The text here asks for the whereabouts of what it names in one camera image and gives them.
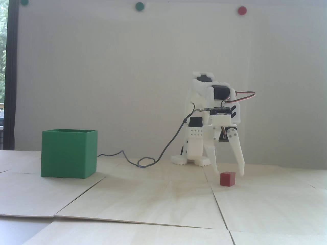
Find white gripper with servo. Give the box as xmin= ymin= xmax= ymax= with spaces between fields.
xmin=203 ymin=114 xmax=245 ymax=177

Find red block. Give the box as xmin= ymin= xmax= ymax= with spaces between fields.
xmin=220 ymin=171 xmax=236 ymax=187

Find green box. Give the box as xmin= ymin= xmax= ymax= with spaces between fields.
xmin=40 ymin=129 xmax=98 ymax=179

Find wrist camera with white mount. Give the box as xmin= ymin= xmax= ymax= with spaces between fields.
xmin=209 ymin=106 xmax=237 ymax=126

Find thin black camera cable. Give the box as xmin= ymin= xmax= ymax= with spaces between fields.
xmin=98 ymin=102 xmax=211 ymax=168

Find red looped servo cable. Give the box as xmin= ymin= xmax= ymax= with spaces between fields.
xmin=224 ymin=91 xmax=257 ymax=104

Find black window frame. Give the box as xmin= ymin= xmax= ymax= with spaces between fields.
xmin=3 ymin=0 xmax=20 ymax=151

